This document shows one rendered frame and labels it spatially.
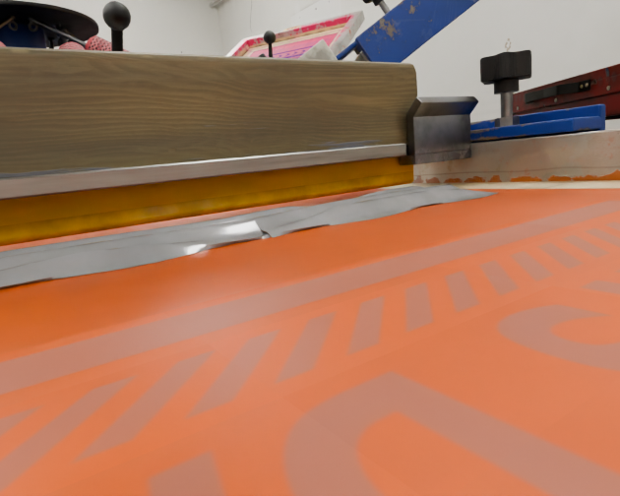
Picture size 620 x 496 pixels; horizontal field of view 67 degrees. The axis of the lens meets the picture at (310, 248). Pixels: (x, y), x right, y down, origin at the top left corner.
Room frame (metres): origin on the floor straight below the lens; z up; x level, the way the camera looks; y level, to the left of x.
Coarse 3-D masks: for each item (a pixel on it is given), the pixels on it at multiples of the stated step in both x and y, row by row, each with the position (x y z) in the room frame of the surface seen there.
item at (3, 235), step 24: (264, 192) 0.33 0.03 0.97; (288, 192) 0.35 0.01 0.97; (312, 192) 0.36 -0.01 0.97; (336, 192) 0.37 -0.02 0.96; (96, 216) 0.27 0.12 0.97; (120, 216) 0.28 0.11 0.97; (144, 216) 0.29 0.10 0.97; (168, 216) 0.30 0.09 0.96; (192, 216) 0.31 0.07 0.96; (0, 240) 0.25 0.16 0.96; (24, 240) 0.25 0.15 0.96
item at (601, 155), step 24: (480, 144) 0.42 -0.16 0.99; (504, 144) 0.40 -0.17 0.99; (528, 144) 0.38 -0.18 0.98; (552, 144) 0.36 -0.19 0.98; (576, 144) 0.35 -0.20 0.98; (600, 144) 0.34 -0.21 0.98; (432, 168) 0.46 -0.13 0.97; (456, 168) 0.44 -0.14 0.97; (480, 168) 0.42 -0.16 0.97; (504, 168) 0.40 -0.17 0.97; (528, 168) 0.38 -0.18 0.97; (552, 168) 0.36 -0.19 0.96; (576, 168) 0.35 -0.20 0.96; (600, 168) 0.33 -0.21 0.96
